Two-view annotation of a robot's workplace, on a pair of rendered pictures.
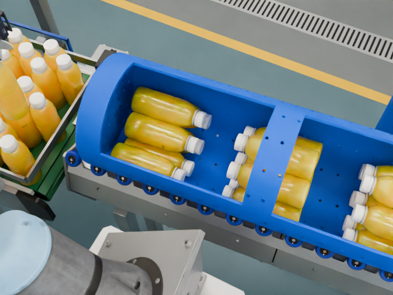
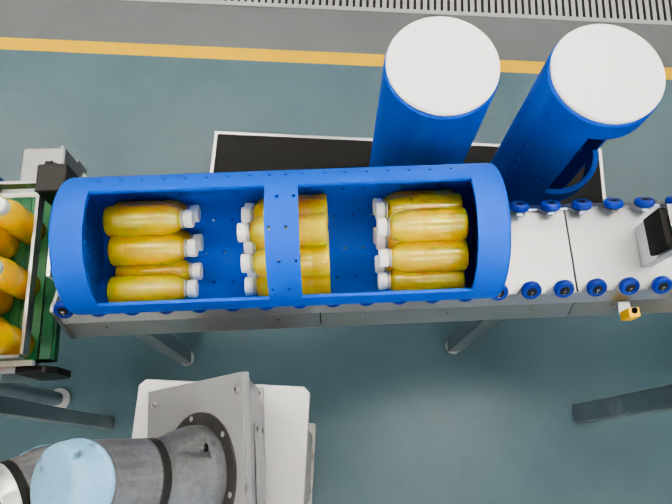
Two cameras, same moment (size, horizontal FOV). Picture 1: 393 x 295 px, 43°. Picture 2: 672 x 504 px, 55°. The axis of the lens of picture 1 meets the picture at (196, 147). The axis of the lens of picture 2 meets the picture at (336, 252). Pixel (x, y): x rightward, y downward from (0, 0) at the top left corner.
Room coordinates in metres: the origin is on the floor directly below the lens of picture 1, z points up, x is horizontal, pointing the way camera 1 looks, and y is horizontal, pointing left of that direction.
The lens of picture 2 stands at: (0.11, -0.06, 2.36)
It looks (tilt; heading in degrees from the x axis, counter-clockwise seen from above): 72 degrees down; 331
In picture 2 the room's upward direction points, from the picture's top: 2 degrees clockwise
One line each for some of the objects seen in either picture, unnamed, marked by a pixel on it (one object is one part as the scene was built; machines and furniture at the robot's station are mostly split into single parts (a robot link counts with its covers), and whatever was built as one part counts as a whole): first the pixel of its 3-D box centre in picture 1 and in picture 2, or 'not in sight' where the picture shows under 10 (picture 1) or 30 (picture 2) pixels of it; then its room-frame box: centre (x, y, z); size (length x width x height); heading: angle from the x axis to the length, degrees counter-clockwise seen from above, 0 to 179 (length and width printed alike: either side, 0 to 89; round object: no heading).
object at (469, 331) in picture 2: not in sight; (470, 330); (0.25, -0.65, 0.31); 0.06 x 0.06 x 0.63; 66
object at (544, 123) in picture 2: not in sight; (547, 155); (0.59, -1.06, 0.59); 0.28 x 0.28 x 0.88
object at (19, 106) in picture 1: (4, 88); not in sight; (0.70, 0.43, 1.20); 0.07 x 0.07 x 0.17
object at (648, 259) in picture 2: not in sight; (655, 236); (0.20, -0.93, 1.00); 0.10 x 0.04 x 0.15; 156
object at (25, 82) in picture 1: (24, 83); not in sight; (0.82, 0.44, 1.07); 0.04 x 0.04 x 0.02
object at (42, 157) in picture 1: (66, 119); (33, 266); (0.78, 0.35, 0.96); 0.40 x 0.01 x 0.03; 156
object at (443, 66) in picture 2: not in sight; (442, 65); (0.79, -0.71, 1.03); 0.28 x 0.28 x 0.01
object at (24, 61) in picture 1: (35, 70); not in sight; (0.94, 0.45, 0.98); 0.07 x 0.07 x 0.17
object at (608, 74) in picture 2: not in sight; (607, 72); (0.59, -1.06, 1.03); 0.28 x 0.28 x 0.01
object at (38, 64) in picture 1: (38, 64); not in sight; (0.89, 0.41, 1.07); 0.04 x 0.04 x 0.02
